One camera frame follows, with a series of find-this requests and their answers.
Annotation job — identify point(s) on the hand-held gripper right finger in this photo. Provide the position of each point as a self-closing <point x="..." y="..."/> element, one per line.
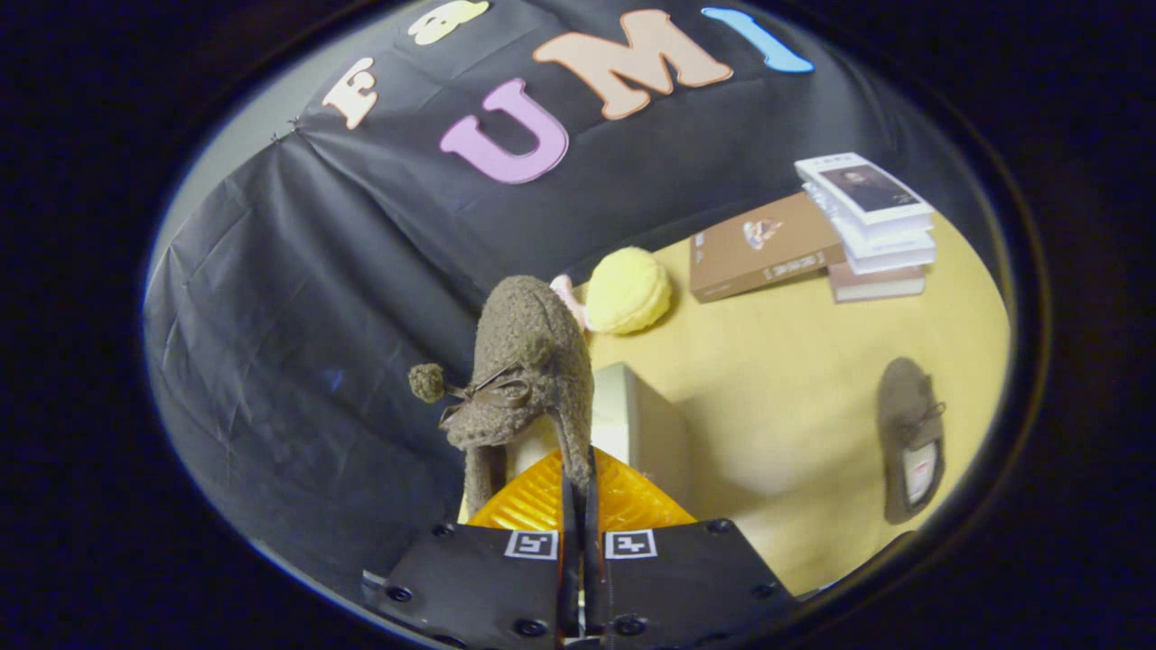
<point x="593" y="578"/>

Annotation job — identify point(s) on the yellow plush toy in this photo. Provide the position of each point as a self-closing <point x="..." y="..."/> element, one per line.
<point x="628" y="289"/>

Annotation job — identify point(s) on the beige fabric storage box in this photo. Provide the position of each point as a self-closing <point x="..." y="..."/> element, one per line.
<point x="632" y="424"/>

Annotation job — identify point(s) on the pinkish brown book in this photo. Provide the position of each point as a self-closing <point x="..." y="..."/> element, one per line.
<point x="876" y="284"/>

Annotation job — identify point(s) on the white book with portrait cover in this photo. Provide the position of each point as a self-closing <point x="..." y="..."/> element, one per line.
<point x="867" y="185"/>

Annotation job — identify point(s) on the brown fuzzy slipper shoe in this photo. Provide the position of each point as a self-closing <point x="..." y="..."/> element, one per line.
<point x="903" y="397"/>
<point x="533" y="343"/>

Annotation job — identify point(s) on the brown hardcover book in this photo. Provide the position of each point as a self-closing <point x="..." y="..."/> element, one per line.
<point x="759" y="244"/>

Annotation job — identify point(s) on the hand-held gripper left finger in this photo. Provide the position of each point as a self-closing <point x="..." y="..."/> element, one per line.
<point x="568" y="587"/>

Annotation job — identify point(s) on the pink and green plush toy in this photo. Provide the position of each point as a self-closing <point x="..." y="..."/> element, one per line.
<point x="569" y="302"/>

